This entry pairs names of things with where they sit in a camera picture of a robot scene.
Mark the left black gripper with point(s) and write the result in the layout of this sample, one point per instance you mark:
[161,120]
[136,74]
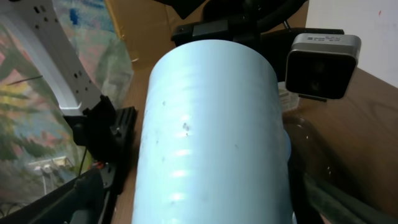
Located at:
[274,46]

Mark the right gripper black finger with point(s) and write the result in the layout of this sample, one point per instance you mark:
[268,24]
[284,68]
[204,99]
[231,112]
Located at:
[315,200]

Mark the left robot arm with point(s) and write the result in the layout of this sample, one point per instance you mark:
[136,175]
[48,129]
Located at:
[89,113]

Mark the light blue cup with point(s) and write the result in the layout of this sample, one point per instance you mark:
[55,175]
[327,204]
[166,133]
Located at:
[213,146]

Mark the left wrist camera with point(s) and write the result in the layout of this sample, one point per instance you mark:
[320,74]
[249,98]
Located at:
[322,65]

